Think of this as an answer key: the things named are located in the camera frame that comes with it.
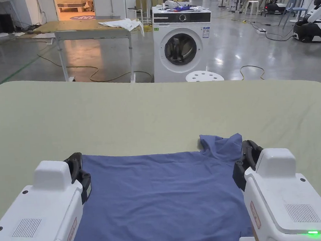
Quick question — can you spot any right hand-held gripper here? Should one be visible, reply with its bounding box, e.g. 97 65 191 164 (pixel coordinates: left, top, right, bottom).
230 135 321 241

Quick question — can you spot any yellow cable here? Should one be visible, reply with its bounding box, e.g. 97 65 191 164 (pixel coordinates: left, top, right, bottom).
239 64 266 81

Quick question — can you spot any white washing machine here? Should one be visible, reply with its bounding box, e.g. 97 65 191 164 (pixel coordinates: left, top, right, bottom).
148 0 217 85

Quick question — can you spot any dark blue shirt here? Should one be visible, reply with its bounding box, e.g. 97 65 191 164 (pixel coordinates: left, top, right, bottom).
64 131 255 241

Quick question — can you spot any white round stool with holes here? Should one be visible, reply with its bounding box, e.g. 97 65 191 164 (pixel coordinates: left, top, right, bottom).
185 69 225 84

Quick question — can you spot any pale blue chair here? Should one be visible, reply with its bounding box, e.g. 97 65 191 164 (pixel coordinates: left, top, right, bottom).
276 0 310 30

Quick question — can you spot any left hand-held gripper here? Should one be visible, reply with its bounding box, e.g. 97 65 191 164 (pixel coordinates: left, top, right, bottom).
0 151 96 241

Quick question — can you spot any wooden table with white cloth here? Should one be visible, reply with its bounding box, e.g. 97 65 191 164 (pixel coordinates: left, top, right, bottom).
32 15 149 90

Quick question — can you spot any bed with pale green sheet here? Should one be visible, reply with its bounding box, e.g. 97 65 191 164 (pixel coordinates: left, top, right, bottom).
0 59 321 241

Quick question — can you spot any white and black robot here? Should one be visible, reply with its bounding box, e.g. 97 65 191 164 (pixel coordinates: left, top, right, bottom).
290 0 321 46

